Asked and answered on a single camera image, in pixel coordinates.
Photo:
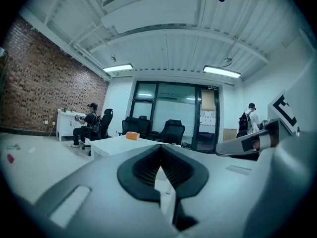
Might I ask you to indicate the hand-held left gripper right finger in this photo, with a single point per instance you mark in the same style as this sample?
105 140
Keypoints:
218 195

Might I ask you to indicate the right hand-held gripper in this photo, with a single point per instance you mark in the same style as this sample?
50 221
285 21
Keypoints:
292 162

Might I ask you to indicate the white sheet with pink notes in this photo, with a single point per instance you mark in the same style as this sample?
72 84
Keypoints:
207 121

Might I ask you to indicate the long ceiling light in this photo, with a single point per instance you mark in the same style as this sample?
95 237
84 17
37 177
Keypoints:
117 67
221 71

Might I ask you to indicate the white litter scrap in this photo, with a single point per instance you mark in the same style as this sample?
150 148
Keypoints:
31 150

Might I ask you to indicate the green litter scrap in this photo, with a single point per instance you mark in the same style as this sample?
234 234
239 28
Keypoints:
13 146

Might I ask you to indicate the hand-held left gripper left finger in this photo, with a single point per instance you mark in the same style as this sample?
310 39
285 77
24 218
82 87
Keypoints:
99 202

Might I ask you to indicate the black mesh office chair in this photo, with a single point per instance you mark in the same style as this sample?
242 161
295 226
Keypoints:
173 131
144 123
130 125
104 125

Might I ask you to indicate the white side desk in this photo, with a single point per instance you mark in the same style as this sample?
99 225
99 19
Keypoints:
65 125

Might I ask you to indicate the brown cardboard sheet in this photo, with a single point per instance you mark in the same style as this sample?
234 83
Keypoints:
207 99

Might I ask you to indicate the brown cardboard box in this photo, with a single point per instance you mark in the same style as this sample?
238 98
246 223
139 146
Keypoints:
229 135

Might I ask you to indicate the pink litter scrap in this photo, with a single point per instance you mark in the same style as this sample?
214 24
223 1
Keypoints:
10 158

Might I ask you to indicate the black framed glass partition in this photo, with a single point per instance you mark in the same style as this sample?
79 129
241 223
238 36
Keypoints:
173 108

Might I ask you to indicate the orange cardboard box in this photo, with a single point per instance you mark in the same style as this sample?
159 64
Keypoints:
132 135

